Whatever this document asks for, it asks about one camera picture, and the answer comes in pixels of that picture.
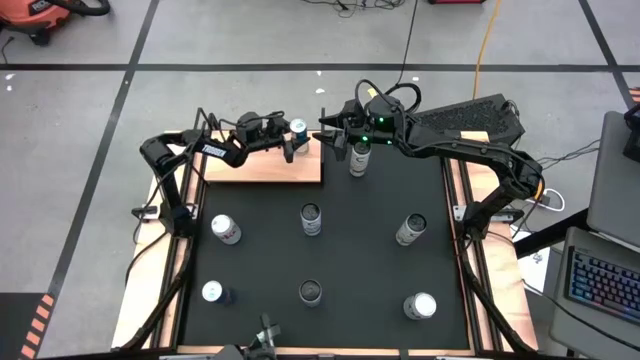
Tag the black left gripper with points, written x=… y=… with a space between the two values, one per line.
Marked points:
x=272 y=139

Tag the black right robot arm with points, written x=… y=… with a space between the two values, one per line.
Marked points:
x=475 y=152

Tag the black perforated computer case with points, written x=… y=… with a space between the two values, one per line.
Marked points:
x=470 y=117

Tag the wooden shelf board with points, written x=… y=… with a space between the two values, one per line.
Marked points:
x=260 y=167

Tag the white paper sheet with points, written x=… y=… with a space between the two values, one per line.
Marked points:
x=532 y=270

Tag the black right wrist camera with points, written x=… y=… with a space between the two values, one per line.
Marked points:
x=382 y=112

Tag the laptop with backlit keyboard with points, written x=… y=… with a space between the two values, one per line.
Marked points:
x=600 y=285

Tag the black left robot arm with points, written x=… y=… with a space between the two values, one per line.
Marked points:
x=215 y=150

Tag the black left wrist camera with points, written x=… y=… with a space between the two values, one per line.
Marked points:
x=248 y=125

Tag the grey laptop lid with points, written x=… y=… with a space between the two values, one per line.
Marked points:
x=615 y=185

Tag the Celsius Arctic Vibe can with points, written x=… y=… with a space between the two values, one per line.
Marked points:
x=310 y=292
x=311 y=220

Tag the black desk beam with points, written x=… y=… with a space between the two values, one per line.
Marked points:
x=550 y=235

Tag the silver Diet Coke can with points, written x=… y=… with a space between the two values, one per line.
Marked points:
x=420 y=306
x=225 y=227

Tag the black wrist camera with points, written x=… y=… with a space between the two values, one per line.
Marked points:
x=382 y=112
x=248 y=125

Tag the black desk device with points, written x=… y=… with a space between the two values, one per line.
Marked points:
x=634 y=140

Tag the orange power plug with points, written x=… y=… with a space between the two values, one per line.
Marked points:
x=540 y=191

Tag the black hazard-striped floor mat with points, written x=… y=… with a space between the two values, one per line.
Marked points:
x=15 y=325

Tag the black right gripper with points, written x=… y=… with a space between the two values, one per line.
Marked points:
x=357 y=122

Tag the blue silver Red Bull can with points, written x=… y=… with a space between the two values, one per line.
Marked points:
x=299 y=129
x=212 y=291

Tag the orange shop vacuum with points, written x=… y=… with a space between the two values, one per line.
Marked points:
x=35 y=15

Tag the Celsius Tropical Vibe can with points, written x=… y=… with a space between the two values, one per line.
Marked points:
x=410 y=230
x=359 y=162

